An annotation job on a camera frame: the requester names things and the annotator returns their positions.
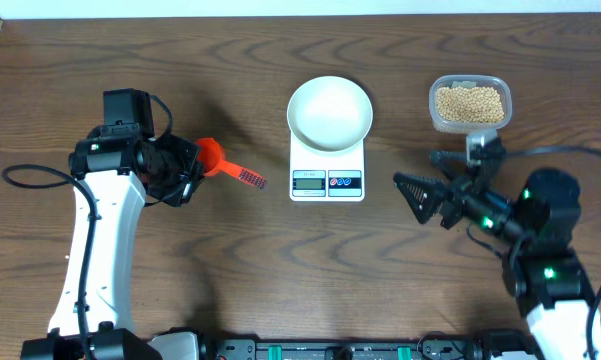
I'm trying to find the clear plastic container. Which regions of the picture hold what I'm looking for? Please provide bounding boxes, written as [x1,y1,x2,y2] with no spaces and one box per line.
[429,74,513,134]

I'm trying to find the beige bowl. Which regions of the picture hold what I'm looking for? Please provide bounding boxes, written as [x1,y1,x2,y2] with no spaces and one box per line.
[286,76,374,153]

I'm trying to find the white digital kitchen scale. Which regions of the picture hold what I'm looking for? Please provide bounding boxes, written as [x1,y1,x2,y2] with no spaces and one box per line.
[289,135,366,202]

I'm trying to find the yellow soybeans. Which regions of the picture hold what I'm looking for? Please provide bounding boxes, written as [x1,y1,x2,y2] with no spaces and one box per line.
[434,87,505,124]

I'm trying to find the red measuring scoop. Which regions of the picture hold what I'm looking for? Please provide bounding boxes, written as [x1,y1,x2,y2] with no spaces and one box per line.
[196,138,267,190]

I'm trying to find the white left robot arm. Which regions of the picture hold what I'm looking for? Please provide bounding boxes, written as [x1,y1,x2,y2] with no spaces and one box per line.
[21,88,204,359]

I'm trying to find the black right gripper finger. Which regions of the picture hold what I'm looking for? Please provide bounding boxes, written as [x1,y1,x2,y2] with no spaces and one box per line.
[429,150,467,173]
[393,172,446,224]

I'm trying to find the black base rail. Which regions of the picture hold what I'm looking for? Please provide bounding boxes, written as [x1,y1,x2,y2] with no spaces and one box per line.
[149,327,536,360]

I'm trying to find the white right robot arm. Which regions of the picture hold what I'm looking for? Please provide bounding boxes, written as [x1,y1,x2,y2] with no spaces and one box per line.
[393,150,601,359]

